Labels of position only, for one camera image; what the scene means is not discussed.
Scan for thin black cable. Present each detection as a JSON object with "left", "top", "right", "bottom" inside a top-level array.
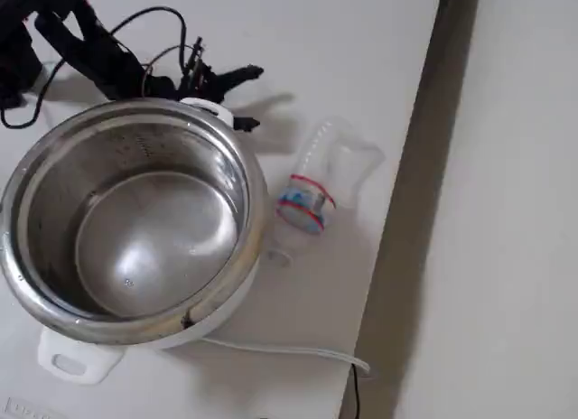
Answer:
[{"left": 350, "top": 363, "right": 363, "bottom": 419}]

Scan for white rice cooker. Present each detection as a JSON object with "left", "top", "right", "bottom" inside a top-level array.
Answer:
[{"left": 0, "top": 96, "right": 272, "bottom": 386}]

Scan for white power cord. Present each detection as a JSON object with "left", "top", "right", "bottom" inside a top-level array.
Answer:
[{"left": 198, "top": 337, "right": 372, "bottom": 376}]

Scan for black camera cable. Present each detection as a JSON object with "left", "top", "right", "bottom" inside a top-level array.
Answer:
[{"left": 0, "top": 5, "right": 189, "bottom": 130}]

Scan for steel inner pot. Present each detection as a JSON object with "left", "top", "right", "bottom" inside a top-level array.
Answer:
[{"left": 15, "top": 114, "right": 254, "bottom": 323}]

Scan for black camera circuit board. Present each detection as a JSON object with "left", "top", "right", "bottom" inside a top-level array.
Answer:
[{"left": 182, "top": 37, "right": 213, "bottom": 93}]

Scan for clear plastic water bottle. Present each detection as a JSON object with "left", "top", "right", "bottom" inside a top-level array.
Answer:
[{"left": 266, "top": 115, "right": 385, "bottom": 269}]

